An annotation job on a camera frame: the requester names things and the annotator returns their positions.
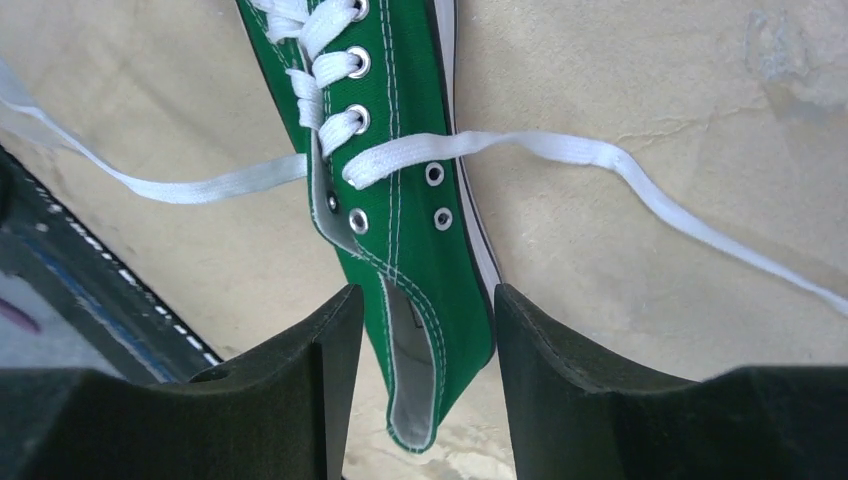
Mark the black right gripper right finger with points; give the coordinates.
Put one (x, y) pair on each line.
(577, 410)

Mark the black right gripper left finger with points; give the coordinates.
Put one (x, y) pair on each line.
(278, 411)

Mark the green canvas sneaker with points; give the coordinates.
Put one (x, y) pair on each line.
(347, 76)

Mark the white shoelace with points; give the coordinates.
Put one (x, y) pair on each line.
(464, 146)

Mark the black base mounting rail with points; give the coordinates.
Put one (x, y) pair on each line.
(45, 245)

